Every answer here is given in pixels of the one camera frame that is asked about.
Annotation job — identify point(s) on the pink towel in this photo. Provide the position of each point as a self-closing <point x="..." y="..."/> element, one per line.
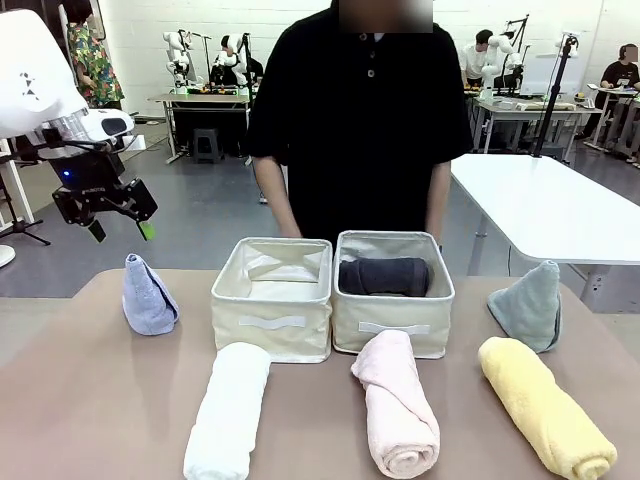
<point x="395" y="400"/>

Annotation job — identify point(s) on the person in floral dress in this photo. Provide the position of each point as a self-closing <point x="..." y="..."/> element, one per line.
<point x="95" y="60"/>

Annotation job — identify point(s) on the person's right hand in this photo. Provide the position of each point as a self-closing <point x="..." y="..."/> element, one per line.
<point x="292" y="232"/>

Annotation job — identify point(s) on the grey background workbench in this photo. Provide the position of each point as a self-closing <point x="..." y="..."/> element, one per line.
<point x="205" y="100"/>

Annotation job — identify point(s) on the black plastic stool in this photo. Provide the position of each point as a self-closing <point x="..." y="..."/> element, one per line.
<point x="206" y="145"/>

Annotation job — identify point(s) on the person's right forearm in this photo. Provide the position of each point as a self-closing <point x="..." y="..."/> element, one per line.
<point x="275" y="195"/>

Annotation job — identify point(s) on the yellow towel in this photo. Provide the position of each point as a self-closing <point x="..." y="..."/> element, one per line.
<point x="540" y="405"/>

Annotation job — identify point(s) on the grey background table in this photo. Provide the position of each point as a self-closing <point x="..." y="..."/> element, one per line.
<point x="530" y="107"/>

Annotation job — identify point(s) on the white round stand base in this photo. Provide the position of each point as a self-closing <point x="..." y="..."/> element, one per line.
<point x="5" y="255"/>

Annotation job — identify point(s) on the person in black shirt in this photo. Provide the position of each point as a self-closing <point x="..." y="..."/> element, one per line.
<point x="360" y="125"/>

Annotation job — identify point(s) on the black tripod pole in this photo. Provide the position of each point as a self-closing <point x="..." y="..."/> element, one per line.
<point x="555" y="100"/>

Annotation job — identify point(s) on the seated person in black top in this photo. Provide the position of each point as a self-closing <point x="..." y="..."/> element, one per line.
<point x="620" y="85"/>

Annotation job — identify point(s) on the white towel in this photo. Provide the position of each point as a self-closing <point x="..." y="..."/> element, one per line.
<point x="227" y="410"/>

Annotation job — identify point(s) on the white side table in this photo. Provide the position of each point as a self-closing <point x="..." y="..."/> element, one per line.
<point x="545" y="205"/>

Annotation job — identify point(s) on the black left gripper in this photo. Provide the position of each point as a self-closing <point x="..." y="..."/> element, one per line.
<point x="95" y="195"/>

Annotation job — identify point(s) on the background person in white shirt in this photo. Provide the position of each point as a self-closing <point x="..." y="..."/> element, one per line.
<point x="474" y="60"/>

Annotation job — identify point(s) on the grey-green cone-folded towel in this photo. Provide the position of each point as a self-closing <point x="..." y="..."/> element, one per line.
<point x="530" y="310"/>

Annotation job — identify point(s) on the white shelf frame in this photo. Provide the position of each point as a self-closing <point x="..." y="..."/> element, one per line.
<point x="17" y="185"/>

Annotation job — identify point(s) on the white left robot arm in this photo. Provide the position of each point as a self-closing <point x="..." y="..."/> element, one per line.
<point x="30" y="75"/>

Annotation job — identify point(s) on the lavender cone-folded towel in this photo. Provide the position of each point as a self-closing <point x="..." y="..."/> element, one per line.
<point x="147" y="300"/>

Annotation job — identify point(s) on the person's left forearm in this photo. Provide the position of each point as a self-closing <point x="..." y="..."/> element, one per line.
<point x="436" y="200"/>

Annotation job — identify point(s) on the dark grey rolled towel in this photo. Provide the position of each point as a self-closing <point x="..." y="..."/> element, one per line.
<point x="382" y="277"/>

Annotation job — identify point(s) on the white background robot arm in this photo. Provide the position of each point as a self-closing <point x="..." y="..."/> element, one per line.
<point x="500" y="55"/>
<point x="177" y="55"/>
<point x="235" y="60"/>

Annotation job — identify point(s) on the black tripod feet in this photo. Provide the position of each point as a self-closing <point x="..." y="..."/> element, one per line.
<point x="22" y="230"/>

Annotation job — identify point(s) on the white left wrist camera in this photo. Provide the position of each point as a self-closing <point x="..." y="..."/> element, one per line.
<point x="112" y="125"/>

